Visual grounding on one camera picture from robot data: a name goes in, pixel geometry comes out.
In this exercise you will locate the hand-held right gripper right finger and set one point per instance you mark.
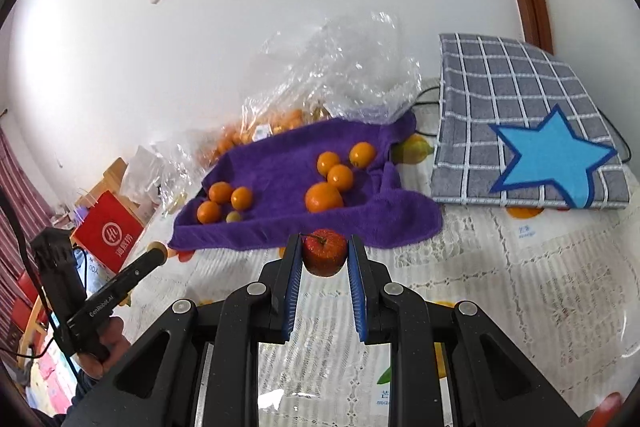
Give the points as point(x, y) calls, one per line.
point(357, 287)

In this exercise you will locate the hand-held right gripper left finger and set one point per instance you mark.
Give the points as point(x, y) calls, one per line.
point(295, 287)

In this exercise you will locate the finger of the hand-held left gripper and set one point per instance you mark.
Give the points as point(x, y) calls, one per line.
point(145, 262)

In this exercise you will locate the red apple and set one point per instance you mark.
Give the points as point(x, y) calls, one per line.
point(325, 254)

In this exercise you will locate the small orange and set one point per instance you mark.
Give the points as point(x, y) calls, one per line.
point(362, 155)
point(328, 163)
point(242, 198)
point(210, 212)
point(220, 192)
point(340, 177)

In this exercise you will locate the tiny greenish fruit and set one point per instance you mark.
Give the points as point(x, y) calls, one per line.
point(234, 217)

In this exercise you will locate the large orange mandarin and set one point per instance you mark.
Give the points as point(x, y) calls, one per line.
point(324, 198)

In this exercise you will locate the person's left hand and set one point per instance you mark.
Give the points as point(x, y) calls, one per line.
point(107, 347)

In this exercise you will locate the red paper bag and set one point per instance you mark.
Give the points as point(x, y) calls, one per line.
point(107, 232)

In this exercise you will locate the crumpled clear plastic bag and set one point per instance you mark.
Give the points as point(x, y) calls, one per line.
point(172, 177)

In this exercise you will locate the white plastic bag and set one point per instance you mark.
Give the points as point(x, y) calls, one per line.
point(142, 172)

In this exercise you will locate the wooden furniture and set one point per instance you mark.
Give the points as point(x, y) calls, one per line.
point(112, 174)

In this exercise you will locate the red striped curtain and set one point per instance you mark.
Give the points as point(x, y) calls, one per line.
point(15, 187)

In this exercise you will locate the purple towel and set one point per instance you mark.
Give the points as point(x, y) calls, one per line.
point(285, 167)

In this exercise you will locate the clear bag of oranges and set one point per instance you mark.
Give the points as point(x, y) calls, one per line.
point(250, 132)

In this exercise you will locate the clear bag of brown nuts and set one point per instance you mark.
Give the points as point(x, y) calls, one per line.
point(350, 72)

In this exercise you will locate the grey checked cushion blue star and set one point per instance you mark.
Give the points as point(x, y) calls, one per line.
point(500, 107)

